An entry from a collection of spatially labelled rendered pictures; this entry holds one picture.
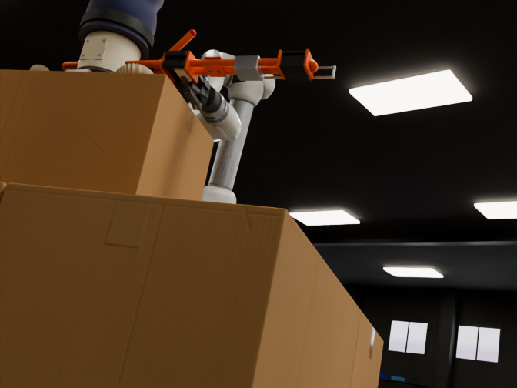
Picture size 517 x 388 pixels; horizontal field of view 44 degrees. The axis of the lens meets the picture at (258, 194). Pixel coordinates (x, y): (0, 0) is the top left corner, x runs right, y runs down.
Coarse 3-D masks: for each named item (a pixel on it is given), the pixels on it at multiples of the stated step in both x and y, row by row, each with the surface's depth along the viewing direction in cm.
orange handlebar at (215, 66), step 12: (144, 60) 186; (156, 60) 184; (192, 60) 180; (204, 60) 178; (216, 60) 177; (228, 60) 176; (264, 60) 172; (276, 60) 171; (312, 60) 168; (156, 72) 188; (204, 72) 183; (216, 72) 180; (228, 72) 180; (264, 72) 176; (276, 72) 175; (312, 72) 172
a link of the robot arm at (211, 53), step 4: (208, 52) 258; (212, 52) 257; (216, 52) 258; (220, 52) 260; (204, 56) 256; (208, 56) 254; (212, 56) 253; (224, 56) 257; (228, 56) 258; (232, 56) 259; (228, 76) 257; (224, 80) 258; (228, 80) 258; (224, 84) 260
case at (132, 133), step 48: (0, 96) 173; (48, 96) 169; (96, 96) 165; (144, 96) 161; (0, 144) 167; (48, 144) 163; (96, 144) 159; (144, 144) 156; (192, 144) 182; (144, 192) 155; (192, 192) 185
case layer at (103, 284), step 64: (0, 192) 85; (64, 192) 82; (0, 256) 81; (64, 256) 78; (128, 256) 76; (192, 256) 73; (256, 256) 71; (320, 256) 89; (0, 320) 78; (64, 320) 75; (128, 320) 73; (192, 320) 71; (256, 320) 68; (320, 320) 93; (0, 384) 75; (64, 384) 72; (128, 384) 70; (192, 384) 68; (256, 384) 67; (320, 384) 96
